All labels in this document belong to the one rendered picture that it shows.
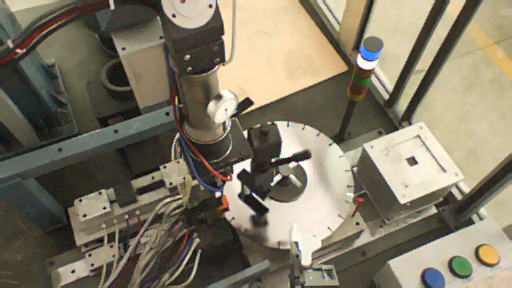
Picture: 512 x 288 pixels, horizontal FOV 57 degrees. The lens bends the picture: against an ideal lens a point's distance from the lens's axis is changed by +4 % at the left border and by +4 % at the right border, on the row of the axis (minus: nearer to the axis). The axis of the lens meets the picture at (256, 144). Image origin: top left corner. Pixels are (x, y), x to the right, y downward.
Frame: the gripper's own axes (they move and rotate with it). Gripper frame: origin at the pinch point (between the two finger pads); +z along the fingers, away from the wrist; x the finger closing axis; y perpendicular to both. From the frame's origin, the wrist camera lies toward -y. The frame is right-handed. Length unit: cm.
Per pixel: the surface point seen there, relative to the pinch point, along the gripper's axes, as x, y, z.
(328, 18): 30, 21, 84
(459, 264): -8.6, 38.0, 4.8
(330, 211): 1.1, 10.5, 11.6
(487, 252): -7.1, 44.7, 7.0
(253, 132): 28.1, -7.3, -2.5
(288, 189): 5.0, 1.1, 15.3
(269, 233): -1.6, -3.7, 7.6
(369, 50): 34.8, 19.1, 24.4
